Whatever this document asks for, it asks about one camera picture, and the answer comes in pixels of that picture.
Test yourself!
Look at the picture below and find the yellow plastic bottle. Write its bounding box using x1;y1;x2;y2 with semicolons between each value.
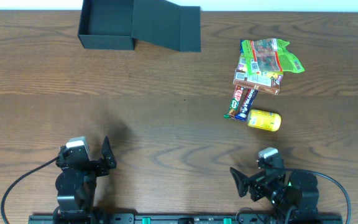
247;109;282;132

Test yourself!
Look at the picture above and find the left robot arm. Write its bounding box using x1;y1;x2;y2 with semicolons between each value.
52;136;117;223

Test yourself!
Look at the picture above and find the brown chocolate box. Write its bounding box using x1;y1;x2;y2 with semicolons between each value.
233;70;280;95

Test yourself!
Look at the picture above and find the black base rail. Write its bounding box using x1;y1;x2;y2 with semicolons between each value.
28;213;342;224

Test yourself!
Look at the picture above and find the blue Dairy Milk bar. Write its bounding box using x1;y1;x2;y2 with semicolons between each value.
235;89;259;121

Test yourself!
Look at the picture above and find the black cardboard box with lid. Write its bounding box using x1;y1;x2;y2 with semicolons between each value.
78;0;201;52

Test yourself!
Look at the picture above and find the left black cable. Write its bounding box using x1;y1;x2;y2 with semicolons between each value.
0;156;59;224

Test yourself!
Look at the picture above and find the red KitKat bar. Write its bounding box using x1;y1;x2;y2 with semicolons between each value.
224;85;244;119

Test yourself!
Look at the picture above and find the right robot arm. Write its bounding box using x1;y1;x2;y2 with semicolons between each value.
230;156;323;223

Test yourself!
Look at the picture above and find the yellow green snack box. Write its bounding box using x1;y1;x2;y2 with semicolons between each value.
237;53;283;81

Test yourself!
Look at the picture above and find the right black cable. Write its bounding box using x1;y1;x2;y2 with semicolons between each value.
283;167;352;224

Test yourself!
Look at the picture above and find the green snack bag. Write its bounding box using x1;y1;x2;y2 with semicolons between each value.
241;38;305;75

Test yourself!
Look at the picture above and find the black cable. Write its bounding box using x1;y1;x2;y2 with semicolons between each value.
0;156;59;224
283;167;352;224

